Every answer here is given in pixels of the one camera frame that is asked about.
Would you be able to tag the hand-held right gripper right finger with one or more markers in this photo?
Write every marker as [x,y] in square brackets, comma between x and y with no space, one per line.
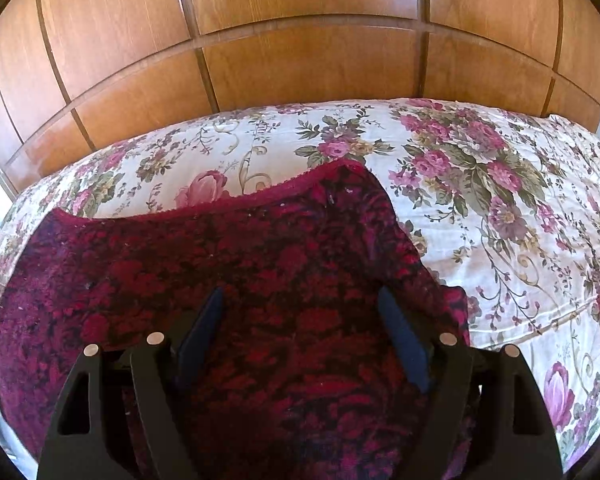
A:
[405,345]

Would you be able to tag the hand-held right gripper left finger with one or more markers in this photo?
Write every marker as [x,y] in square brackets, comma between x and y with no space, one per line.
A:
[200,335]

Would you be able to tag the floral print bedsheet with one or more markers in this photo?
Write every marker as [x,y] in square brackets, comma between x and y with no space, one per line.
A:
[505,220]

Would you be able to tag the red floral knit sweater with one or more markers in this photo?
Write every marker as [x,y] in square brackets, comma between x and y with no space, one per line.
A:
[260,270]

